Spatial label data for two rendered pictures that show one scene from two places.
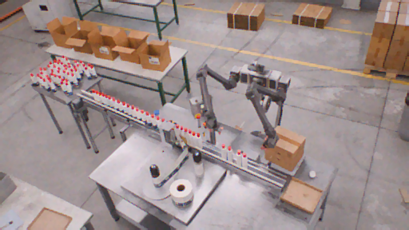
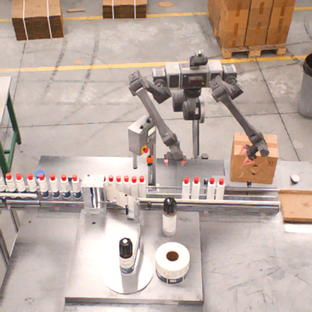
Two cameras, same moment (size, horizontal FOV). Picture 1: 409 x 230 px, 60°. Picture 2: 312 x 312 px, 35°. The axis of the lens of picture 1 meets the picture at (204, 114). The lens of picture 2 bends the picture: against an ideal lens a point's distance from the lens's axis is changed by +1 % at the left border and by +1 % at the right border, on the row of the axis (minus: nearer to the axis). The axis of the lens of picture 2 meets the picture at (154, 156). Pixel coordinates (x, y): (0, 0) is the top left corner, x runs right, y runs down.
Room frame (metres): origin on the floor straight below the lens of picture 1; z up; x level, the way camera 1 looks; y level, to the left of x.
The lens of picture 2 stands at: (0.62, 1.41, 3.43)
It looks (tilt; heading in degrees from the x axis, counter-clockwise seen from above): 43 degrees down; 323
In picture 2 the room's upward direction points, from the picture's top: straight up
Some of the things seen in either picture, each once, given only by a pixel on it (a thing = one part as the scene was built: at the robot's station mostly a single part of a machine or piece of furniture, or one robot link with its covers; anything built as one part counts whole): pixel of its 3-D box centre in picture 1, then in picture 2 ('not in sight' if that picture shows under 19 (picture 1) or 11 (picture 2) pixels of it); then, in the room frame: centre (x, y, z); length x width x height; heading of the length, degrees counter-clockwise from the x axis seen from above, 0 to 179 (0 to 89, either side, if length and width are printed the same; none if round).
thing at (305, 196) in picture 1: (301, 194); (303, 205); (1.83, -0.78, 0.85); 0.30 x 0.26 x 0.04; 51
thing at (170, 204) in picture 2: (198, 164); (169, 216); (2.19, 0.11, 1.03); 0.09 x 0.09 x 0.30
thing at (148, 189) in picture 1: (159, 186); (127, 270); (2.09, 0.51, 0.89); 0.31 x 0.31 x 0.01
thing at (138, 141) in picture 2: (200, 107); (142, 135); (2.59, 0.03, 1.38); 0.17 x 0.10 x 0.19; 106
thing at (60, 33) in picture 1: (64, 33); not in sight; (5.25, 2.04, 0.97); 0.45 x 0.40 x 0.37; 150
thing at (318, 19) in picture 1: (311, 15); (124, 3); (6.39, -2.37, 0.11); 0.65 x 0.54 x 0.22; 55
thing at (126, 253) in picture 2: (156, 176); (126, 256); (2.09, 0.51, 1.04); 0.09 x 0.09 x 0.29
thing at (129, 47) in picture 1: (133, 46); not in sight; (4.58, 0.90, 0.96); 0.53 x 0.45 x 0.37; 149
